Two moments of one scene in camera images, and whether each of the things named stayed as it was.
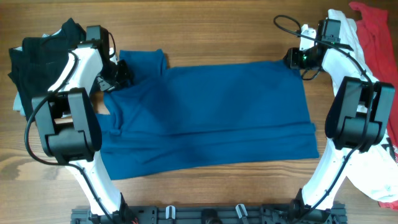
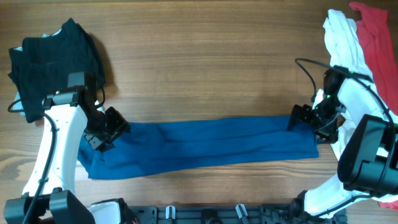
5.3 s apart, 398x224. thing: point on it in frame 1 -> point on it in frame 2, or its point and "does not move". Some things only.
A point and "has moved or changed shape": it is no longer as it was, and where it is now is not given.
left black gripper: (125, 73) -> (120, 126)
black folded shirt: (34, 65) does not move
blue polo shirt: (171, 119) has moved or changed shape
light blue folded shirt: (17, 106) does not move
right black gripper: (291, 61) -> (329, 132)
